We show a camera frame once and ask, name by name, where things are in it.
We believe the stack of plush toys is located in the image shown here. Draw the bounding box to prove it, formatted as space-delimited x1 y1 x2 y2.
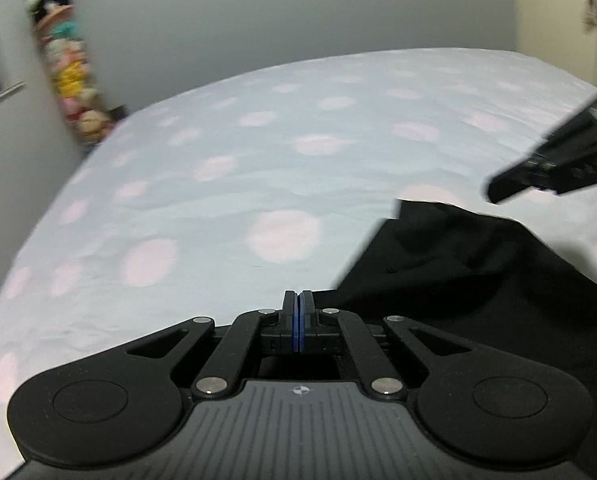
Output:
22 0 115 148

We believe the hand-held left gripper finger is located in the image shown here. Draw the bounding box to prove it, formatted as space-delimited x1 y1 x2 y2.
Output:
126 290 298 401
300 289 473 401

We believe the cream door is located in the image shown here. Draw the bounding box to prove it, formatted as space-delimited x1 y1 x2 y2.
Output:
515 0 597 93

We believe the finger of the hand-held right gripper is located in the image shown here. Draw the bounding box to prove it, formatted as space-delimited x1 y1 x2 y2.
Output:
486 152 562 206

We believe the black garment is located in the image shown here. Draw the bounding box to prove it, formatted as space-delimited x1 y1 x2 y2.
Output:
313 199 597 441

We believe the pink dotted bed sheet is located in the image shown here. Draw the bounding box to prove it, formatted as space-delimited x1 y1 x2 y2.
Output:
0 49 597 466

